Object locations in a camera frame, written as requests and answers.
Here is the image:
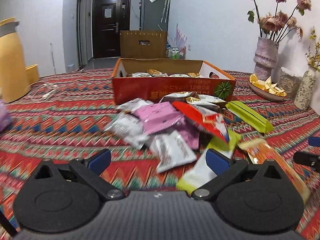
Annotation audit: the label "green white snack packet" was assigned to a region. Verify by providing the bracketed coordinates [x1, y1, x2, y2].
[176, 129, 241, 194]

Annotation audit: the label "orange stick snack pack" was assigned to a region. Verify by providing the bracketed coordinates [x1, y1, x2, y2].
[237, 138, 311, 203]

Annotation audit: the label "red snack packet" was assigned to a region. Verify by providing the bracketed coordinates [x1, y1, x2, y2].
[172, 101, 229, 143]

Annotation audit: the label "white silver snack packet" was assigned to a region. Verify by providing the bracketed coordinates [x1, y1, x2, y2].
[149, 131, 196, 173]

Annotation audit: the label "green long snack box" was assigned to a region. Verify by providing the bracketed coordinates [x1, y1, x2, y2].
[226, 101, 273, 134]

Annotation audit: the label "pink snack packet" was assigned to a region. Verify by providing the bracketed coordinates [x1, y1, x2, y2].
[132, 102, 183, 134]

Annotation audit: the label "speckled white bottle vase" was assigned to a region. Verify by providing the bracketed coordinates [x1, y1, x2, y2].
[294, 69, 317, 110]

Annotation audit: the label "patterned red tablecloth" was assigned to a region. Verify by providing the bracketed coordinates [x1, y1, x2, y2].
[1, 70, 319, 239]

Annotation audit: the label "glass jar of seeds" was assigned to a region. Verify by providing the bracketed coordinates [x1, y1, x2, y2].
[279, 67, 302, 100]

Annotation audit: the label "plate of orange peels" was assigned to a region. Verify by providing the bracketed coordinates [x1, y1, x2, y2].
[249, 74, 287, 101]

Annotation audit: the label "yellow flower sprigs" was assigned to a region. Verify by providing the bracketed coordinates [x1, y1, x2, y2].
[305, 27, 320, 72]

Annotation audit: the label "purple tissue pack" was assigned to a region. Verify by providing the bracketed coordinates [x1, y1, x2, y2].
[0, 101, 12, 132]

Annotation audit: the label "pink textured vase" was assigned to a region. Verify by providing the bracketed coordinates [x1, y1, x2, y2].
[253, 37, 279, 81]

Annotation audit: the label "red cardboard snack box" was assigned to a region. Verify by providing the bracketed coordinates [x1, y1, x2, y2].
[112, 58, 236, 105]

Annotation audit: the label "yellow thermos jug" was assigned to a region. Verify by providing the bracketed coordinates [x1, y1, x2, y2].
[0, 17, 30, 103]

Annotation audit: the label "yellow cup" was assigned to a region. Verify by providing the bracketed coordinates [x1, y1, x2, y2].
[25, 64, 40, 85]

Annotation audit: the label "dried pink roses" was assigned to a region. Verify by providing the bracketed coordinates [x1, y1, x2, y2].
[247, 0, 312, 44]

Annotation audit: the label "dark entrance door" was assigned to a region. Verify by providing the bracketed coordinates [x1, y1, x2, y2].
[92, 0, 131, 59]

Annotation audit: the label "grey refrigerator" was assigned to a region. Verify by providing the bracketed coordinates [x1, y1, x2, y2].
[140, 0, 170, 32]

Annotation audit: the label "white cable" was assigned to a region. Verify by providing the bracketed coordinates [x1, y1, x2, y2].
[32, 82, 63, 100]

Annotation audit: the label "wire rack with bottles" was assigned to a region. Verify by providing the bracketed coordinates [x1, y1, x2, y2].
[167, 47, 186, 60]

